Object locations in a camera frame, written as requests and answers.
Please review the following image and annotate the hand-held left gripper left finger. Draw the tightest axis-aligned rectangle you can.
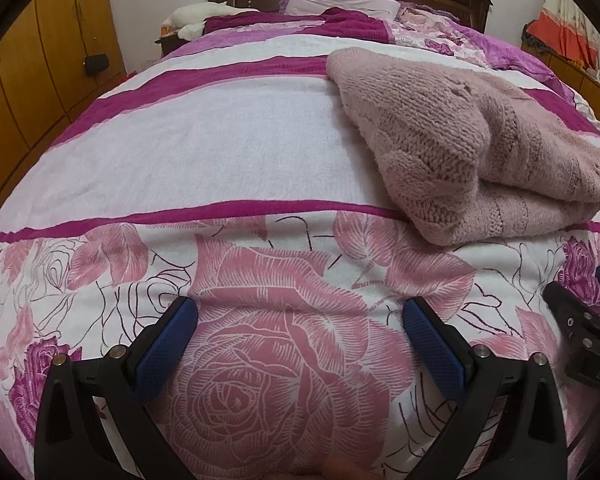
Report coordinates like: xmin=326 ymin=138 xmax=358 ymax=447
xmin=35 ymin=296 xmax=199 ymax=480

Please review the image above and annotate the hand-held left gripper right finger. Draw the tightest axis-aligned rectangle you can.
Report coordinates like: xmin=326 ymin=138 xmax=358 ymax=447
xmin=401 ymin=296 xmax=581 ymax=480

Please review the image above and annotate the pink knitted cardigan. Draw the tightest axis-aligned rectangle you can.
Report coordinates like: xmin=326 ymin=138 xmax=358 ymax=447
xmin=326 ymin=47 xmax=600 ymax=247

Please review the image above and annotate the orange wooden cabinet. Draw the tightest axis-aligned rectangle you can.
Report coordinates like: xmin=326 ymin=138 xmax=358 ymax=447
xmin=547 ymin=52 xmax=600 ymax=132

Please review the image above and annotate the floral striped bed blanket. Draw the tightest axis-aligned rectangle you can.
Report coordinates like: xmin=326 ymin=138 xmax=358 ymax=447
xmin=0 ymin=7 xmax=600 ymax=480

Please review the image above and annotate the orange striped curtain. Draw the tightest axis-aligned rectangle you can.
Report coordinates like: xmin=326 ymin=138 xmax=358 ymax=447
xmin=522 ymin=2 xmax=600 ymax=74

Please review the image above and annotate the purple floral quilt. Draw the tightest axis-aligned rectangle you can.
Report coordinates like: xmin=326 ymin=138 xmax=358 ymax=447
xmin=392 ymin=2 xmax=592 ymax=92

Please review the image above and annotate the small black pouch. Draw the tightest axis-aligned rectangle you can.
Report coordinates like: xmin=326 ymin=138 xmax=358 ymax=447
xmin=83 ymin=54 xmax=112 ymax=76

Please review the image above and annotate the dark wooden nightstand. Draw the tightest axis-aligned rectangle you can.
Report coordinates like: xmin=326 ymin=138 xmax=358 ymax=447
xmin=155 ymin=35 xmax=189 ymax=59

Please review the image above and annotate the orange wooden wardrobe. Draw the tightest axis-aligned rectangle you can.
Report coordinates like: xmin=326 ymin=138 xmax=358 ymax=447
xmin=0 ymin=0 xmax=129 ymax=221

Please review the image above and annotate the white plush toy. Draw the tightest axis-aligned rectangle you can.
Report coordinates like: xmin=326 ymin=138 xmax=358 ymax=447
xmin=161 ymin=2 xmax=261 ymax=40

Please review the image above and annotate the lilac pillow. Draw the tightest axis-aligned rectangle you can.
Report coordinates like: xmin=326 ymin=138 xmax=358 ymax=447
xmin=282 ymin=0 xmax=402 ymax=19

